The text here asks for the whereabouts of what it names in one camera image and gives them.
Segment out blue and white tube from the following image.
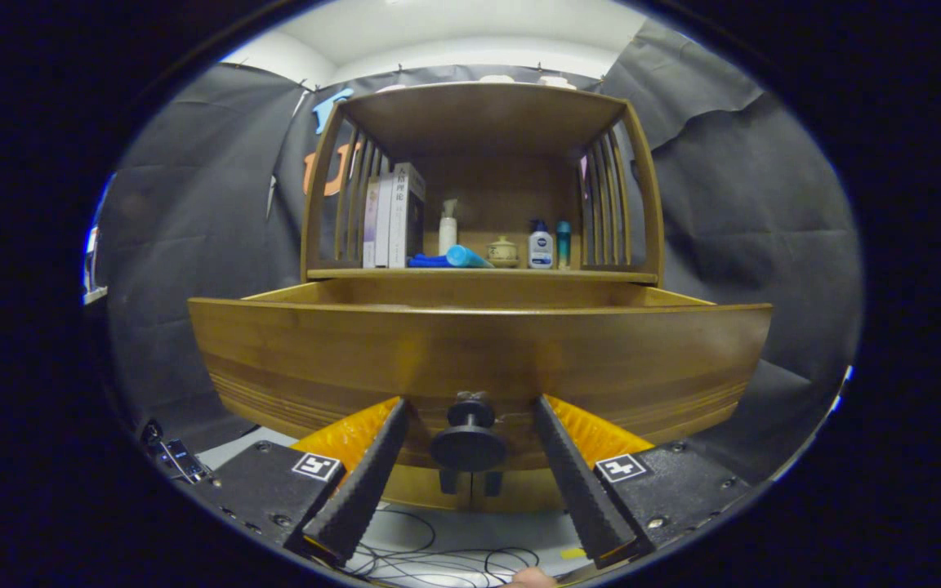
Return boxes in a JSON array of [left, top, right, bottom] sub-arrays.
[[446, 244, 494, 270]]

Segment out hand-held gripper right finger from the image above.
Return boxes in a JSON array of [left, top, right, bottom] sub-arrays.
[[533, 394, 753, 570]]

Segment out white bottle with blue cap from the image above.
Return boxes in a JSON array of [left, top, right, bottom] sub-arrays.
[[528, 219, 555, 270]]

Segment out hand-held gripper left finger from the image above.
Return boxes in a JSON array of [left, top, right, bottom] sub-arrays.
[[189, 396, 410, 566]]

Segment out wooden cabinet door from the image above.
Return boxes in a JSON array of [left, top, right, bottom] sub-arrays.
[[381, 465, 471, 514], [470, 470, 563, 514]]

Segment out cream lidded tea cup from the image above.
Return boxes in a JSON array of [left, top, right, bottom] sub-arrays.
[[486, 236, 520, 269]]

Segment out thin white book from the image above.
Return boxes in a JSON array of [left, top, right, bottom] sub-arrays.
[[375, 173, 394, 269]]

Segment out wooden drawer with black knob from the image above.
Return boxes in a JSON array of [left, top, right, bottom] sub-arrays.
[[187, 278, 774, 474]]

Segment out black floor cables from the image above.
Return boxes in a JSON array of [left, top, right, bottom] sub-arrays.
[[340, 506, 541, 588]]

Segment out brown wooden cabinet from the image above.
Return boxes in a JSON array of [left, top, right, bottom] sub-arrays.
[[301, 80, 666, 514]]

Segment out white pump bottle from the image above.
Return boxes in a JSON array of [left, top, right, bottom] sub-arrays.
[[439, 198, 459, 256]]

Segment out black electronic device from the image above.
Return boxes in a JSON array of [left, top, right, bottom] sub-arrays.
[[142, 419, 212, 484]]

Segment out white book with dark cover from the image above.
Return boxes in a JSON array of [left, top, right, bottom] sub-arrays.
[[388, 163, 426, 269]]

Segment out pale purple book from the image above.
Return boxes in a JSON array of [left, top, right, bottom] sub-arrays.
[[363, 180, 379, 269]]

